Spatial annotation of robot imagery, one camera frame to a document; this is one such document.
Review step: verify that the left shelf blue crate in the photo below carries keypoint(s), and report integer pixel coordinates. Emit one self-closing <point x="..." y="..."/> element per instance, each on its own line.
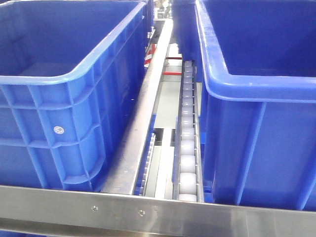
<point x="70" y="74"/>

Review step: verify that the shelf blue crate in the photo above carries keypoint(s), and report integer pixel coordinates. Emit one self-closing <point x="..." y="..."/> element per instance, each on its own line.
<point x="70" y="74"/>
<point x="259" y="105"/>

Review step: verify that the right shelf blue crate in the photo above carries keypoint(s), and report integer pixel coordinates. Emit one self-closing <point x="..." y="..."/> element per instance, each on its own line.
<point x="259" y="105"/>

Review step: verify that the white roller track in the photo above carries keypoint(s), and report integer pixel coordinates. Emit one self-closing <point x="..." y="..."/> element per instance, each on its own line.
<point x="187" y="172"/>

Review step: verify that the lower roller track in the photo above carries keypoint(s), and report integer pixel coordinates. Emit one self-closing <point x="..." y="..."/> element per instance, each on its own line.
<point x="145" y="167"/>

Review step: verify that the steel divider rail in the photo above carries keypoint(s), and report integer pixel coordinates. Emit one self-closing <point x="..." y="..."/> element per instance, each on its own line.
<point x="122" y="177"/>

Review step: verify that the steel shelf front rail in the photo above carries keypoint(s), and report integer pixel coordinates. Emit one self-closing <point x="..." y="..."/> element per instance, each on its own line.
<point x="83" y="214"/>

